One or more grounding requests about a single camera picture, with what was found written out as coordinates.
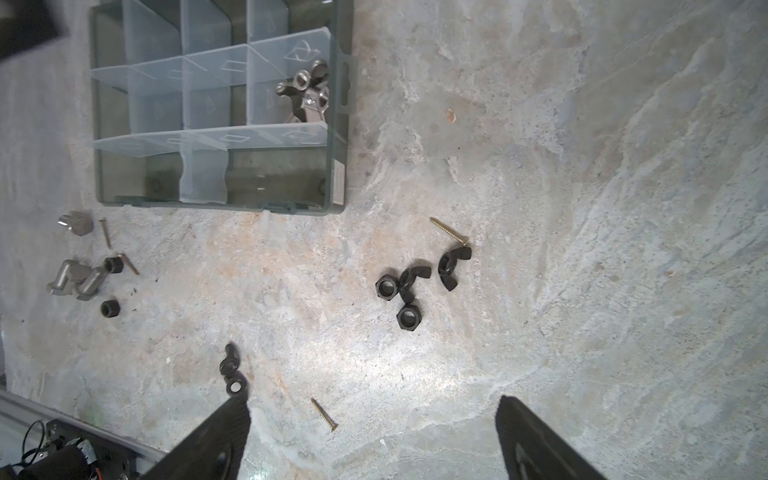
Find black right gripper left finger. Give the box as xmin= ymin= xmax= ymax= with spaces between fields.
xmin=142 ymin=397 xmax=251 ymax=479

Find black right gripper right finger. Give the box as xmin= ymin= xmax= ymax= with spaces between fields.
xmin=495 ymin=396 xmax=606 ymax=480

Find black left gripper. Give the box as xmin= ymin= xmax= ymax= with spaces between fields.
xmin=1 ymin=0 xmax=63 ymax=60

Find grey compartment organizer box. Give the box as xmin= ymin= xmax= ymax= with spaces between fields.
xmin=89 ymin=1 xmax=356 ymax=216

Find silver spacer cluster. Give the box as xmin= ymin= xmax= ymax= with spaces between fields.
xmin=46 ymin=211 xmax=109 ymax=301

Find silver wing nuts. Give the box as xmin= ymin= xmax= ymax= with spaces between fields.
xmin=275 ymin=59 xmax=330 ymax=124

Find brass screw near nuts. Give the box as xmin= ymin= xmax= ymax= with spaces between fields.
xmin=429 ymin=217 xmax=468 ymax=246

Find black wing nut pair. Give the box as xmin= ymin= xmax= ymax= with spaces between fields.
xmin=219 ymin=342 xmax=248 ymax=397

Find brass screw centre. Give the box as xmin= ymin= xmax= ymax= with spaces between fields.
xmin=310 ymin=397 xmax=339 ymax=432

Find black hex nut left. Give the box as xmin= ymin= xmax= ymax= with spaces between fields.
xmin=100 ymin=299 xmax=121 ymax=318

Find black hex nut right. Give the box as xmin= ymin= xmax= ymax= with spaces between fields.
xmin=396 ymin=303 xmax=423 ymax=331

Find small black nut left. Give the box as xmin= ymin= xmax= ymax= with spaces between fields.
xmin=103 ymin=256 xmax=125 ymax=274

